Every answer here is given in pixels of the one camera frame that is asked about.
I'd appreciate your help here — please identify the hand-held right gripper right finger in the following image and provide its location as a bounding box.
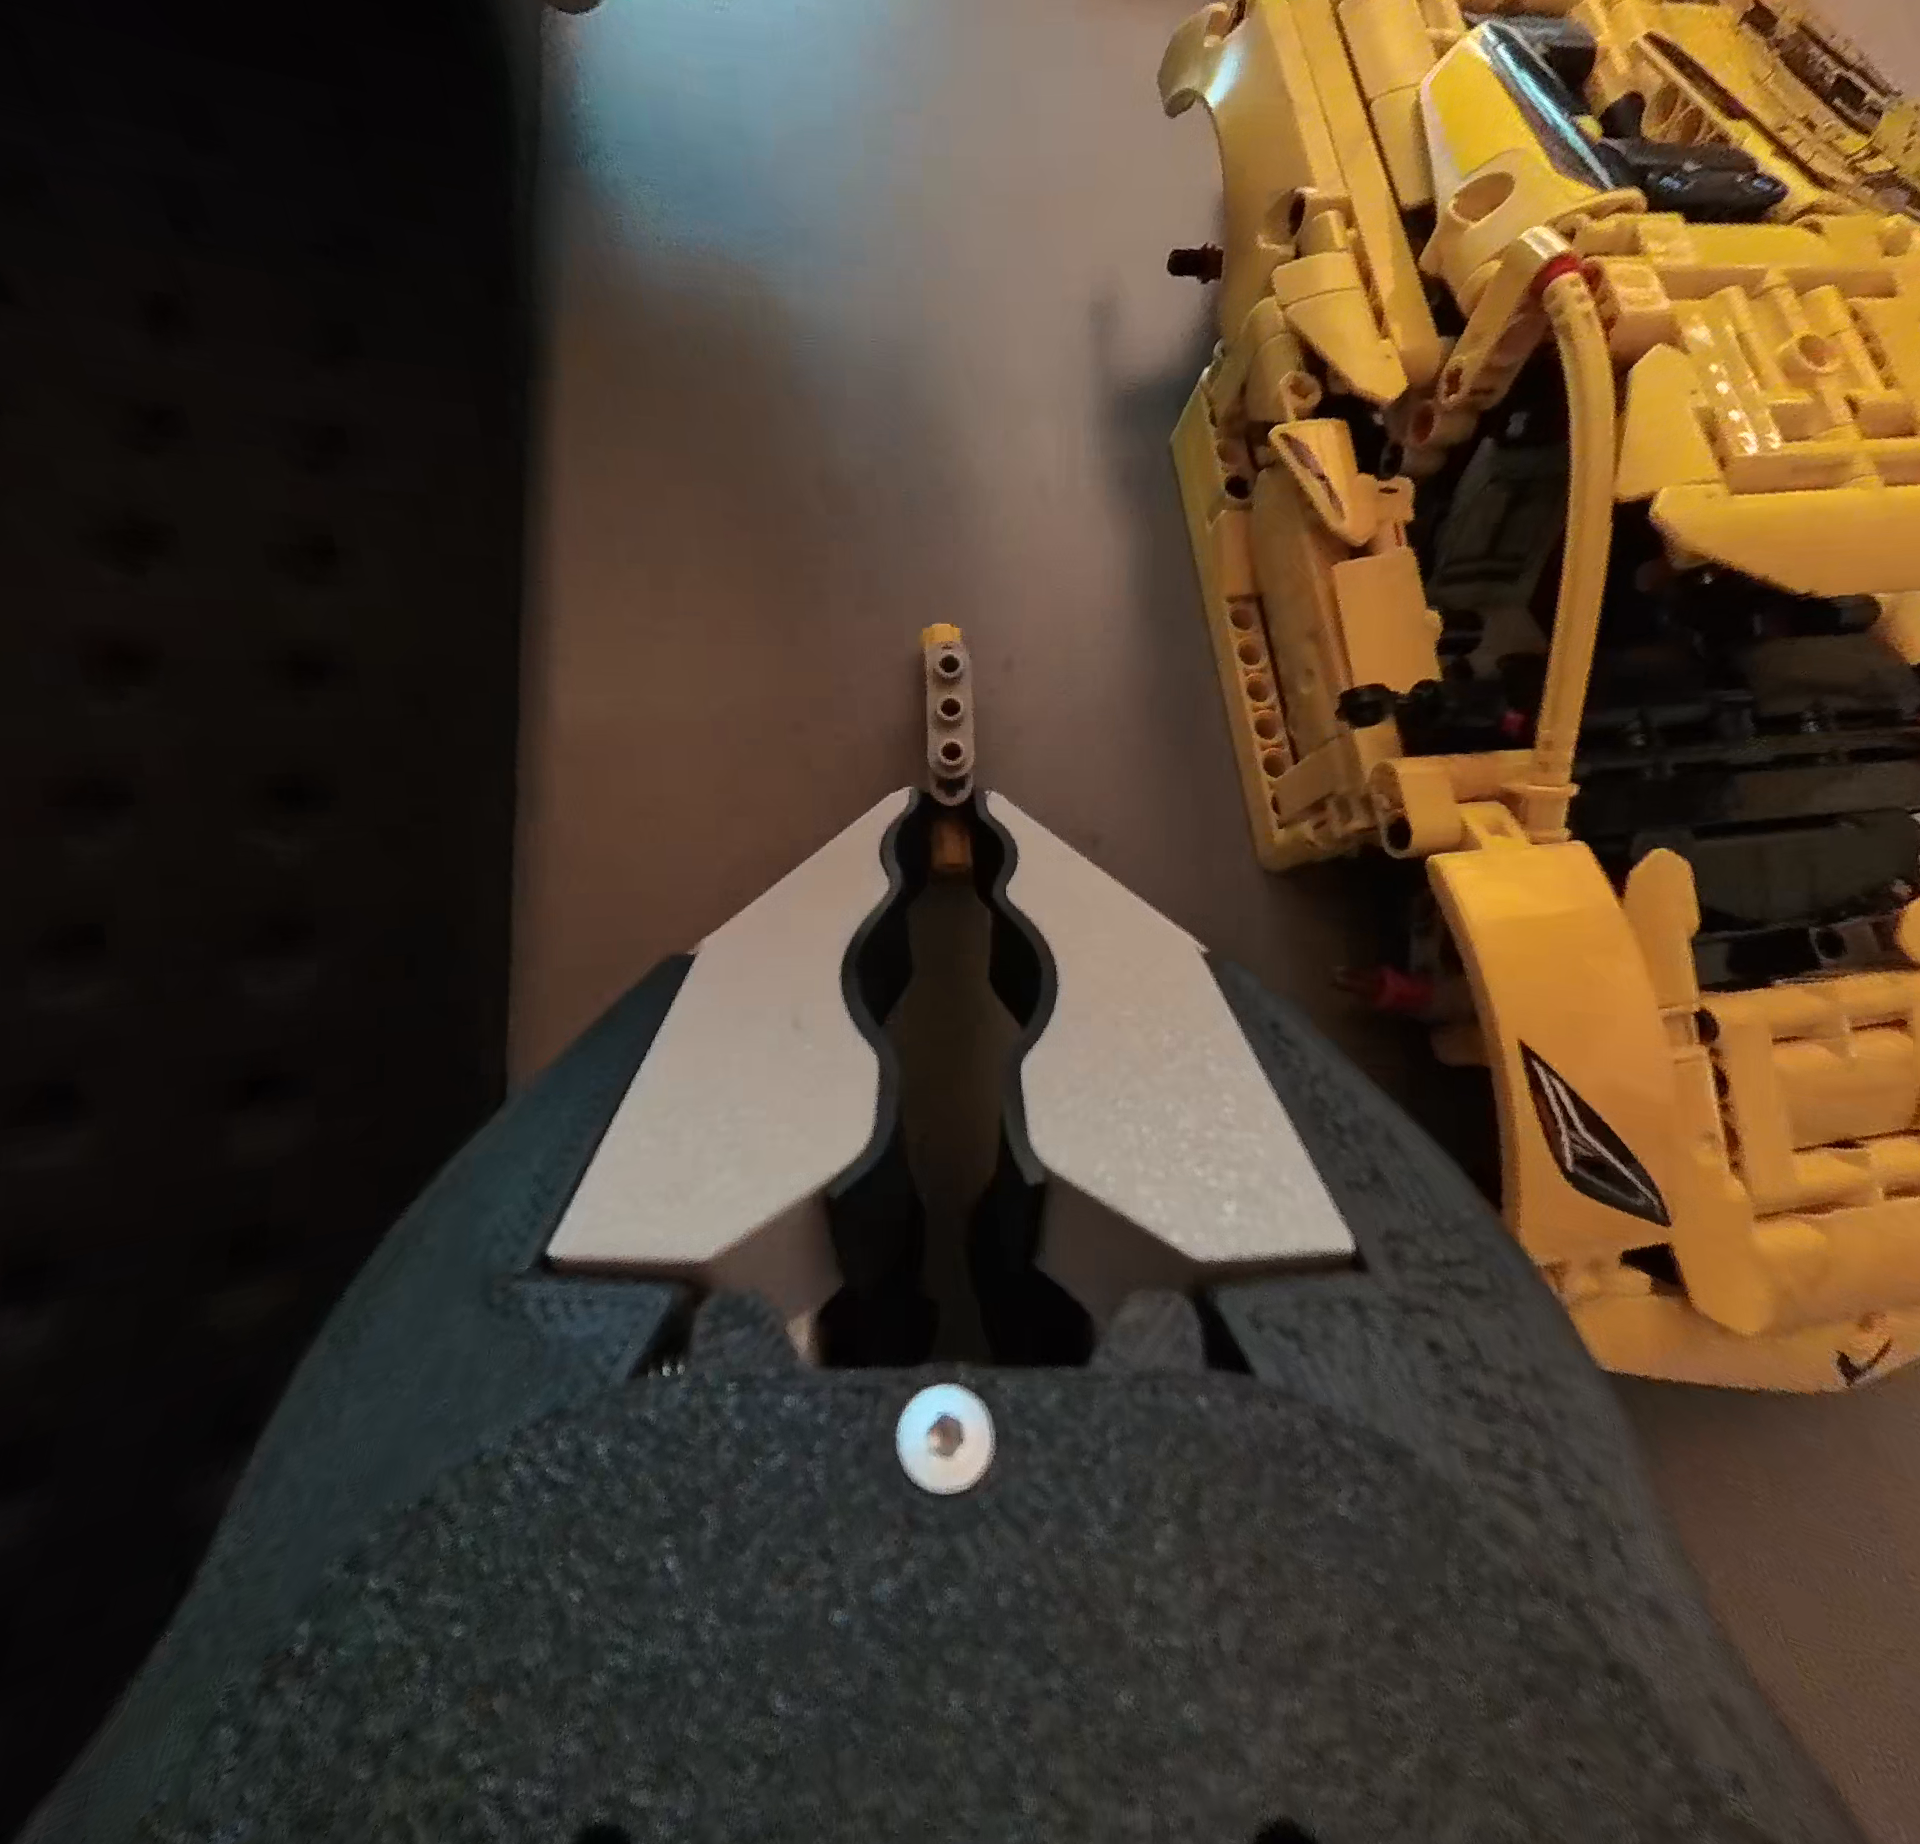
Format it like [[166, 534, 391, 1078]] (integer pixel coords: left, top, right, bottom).
[[976, 792, 1358, 1273]]

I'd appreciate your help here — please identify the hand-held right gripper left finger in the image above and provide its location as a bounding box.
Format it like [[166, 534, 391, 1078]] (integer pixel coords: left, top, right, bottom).
[[544, 786, 917, 1270]]

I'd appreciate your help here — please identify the short grey three-hole beam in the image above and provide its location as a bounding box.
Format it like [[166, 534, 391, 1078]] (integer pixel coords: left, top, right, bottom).
[[917, 646, 978, 807]]

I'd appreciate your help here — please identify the grey desk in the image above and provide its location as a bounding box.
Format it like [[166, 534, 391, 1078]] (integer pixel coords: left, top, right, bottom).
[[510, 0, 1920, 1844]]

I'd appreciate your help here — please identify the yellow brick toy car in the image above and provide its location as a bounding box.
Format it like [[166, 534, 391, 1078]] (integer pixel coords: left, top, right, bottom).
[[1162, 0, 1920, 1397]]

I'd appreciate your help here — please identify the dark perforated panel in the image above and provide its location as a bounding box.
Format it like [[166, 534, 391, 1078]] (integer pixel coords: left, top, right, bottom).
[[0, 0, 549, 1844]]

